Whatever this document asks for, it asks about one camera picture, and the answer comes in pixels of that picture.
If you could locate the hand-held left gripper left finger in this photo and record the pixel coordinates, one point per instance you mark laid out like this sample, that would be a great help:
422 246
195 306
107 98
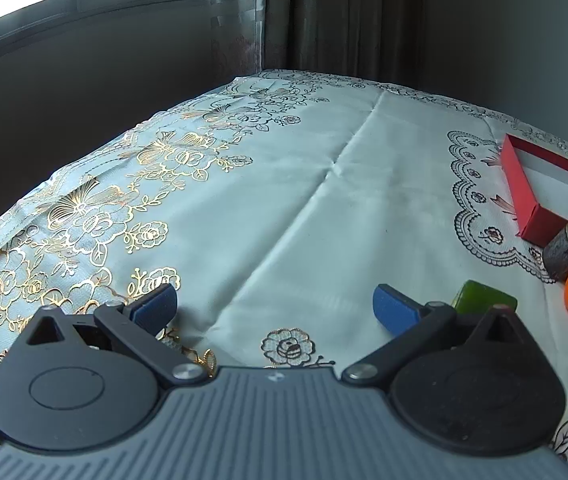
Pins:
156 305

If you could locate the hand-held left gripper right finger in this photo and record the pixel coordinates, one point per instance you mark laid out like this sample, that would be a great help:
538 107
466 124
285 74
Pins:
393 307

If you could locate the green cucumber piece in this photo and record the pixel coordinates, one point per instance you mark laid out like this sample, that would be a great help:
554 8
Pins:
483 296

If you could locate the dark sugarcane piece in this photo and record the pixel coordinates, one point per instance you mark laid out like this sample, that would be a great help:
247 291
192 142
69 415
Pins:
561 257

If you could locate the red shallow cardboard box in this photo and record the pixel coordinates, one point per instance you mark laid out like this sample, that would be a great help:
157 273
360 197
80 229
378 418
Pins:
518 180

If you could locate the floral embroidered tablecloth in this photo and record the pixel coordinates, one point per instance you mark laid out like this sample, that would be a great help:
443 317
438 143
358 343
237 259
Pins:
289 200

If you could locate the brown patterned curtain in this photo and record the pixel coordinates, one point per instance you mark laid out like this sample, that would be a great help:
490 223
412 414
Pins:
343 15

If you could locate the sheer lace curtain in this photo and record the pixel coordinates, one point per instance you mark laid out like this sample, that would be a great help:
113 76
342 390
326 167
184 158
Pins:
236 15

